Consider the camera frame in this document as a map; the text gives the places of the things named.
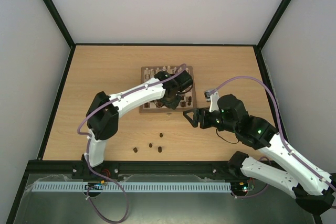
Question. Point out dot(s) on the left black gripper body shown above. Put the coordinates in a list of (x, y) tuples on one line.
[(168, 102)]

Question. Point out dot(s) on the black aluminium frame rail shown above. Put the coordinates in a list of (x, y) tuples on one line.
[(116, 169)]

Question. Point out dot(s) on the wooden chess board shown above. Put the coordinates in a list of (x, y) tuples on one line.
[(156, 106)]

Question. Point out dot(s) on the light blue cable duct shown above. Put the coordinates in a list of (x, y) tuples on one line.
[(134, 187)]

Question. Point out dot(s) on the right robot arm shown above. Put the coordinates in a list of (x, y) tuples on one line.
[(312, 188)]

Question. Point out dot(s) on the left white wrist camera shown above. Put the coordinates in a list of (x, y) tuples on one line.
[(212, 96)]

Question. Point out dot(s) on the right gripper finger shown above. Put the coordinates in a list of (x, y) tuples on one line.
[(192, 118), (193, 110)]

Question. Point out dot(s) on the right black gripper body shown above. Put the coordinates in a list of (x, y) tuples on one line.
[(200, 117)]

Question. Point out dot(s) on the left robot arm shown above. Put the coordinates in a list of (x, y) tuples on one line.
[(102, 119)]

